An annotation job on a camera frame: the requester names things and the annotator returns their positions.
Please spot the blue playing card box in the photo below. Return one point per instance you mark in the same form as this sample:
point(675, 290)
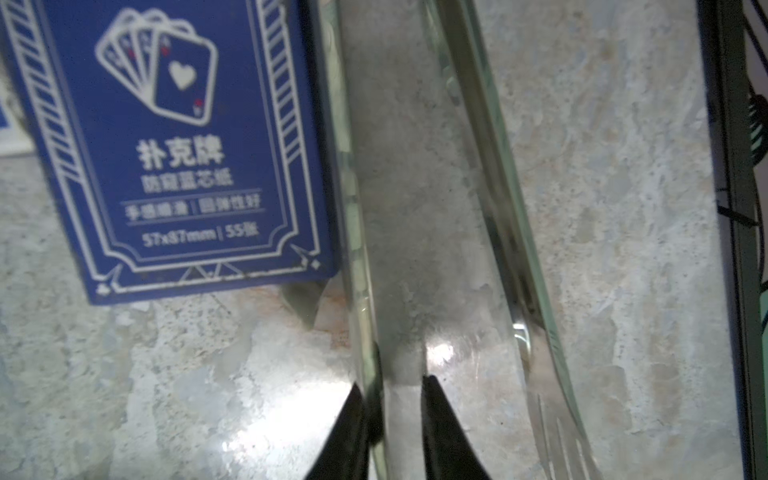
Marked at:
point(180, 141)

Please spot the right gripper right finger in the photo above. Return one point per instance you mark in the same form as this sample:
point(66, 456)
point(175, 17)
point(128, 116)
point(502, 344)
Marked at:
point(446, 449)

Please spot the steel fork-tip tongs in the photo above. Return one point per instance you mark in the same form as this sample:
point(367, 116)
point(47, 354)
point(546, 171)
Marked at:
point(453, 30)

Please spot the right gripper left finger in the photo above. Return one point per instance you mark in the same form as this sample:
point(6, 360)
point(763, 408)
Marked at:
point(345, 454)

